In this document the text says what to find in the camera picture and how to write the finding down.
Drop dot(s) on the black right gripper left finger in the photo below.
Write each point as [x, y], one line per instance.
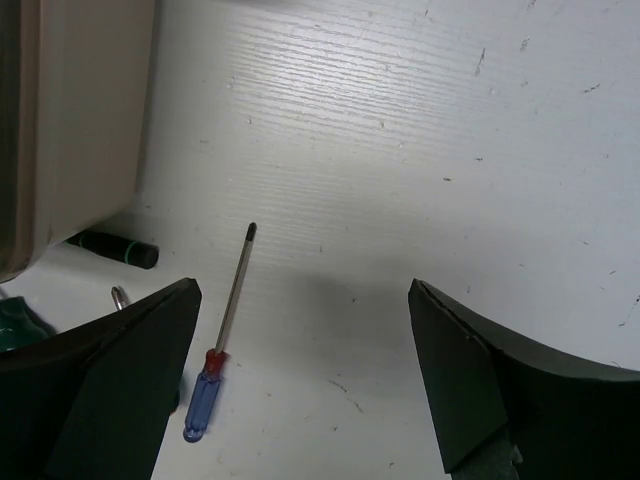
[93, 402]

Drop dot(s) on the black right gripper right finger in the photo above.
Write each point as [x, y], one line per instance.
[507, 407]

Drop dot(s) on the green flathead stubby screwdriver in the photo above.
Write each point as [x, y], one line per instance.
[20, 325]

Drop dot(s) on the blue red clear screwdriver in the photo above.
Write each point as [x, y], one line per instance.
[209, 380]

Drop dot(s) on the black green precision screwdriver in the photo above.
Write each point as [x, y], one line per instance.
[126, 251]

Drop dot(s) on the beige plastic toolbox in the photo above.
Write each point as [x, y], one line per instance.
[74, 80]

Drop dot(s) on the green orange-capped phillips stubby screwdriver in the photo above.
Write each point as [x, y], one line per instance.
[120, 298]

